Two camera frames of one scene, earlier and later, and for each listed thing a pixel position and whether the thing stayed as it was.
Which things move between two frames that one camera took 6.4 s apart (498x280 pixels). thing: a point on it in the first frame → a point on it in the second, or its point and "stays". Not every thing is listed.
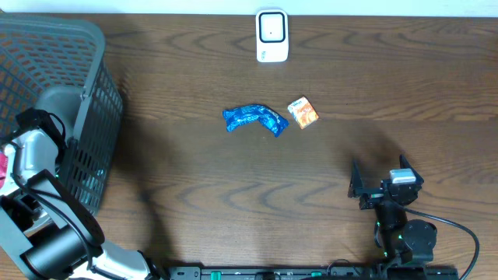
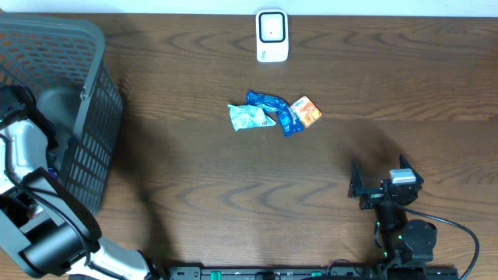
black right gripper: [372, 196] stays
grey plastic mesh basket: [57, 64] stays
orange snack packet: [303, 112] stays
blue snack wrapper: [269, 119] → [279, 106]
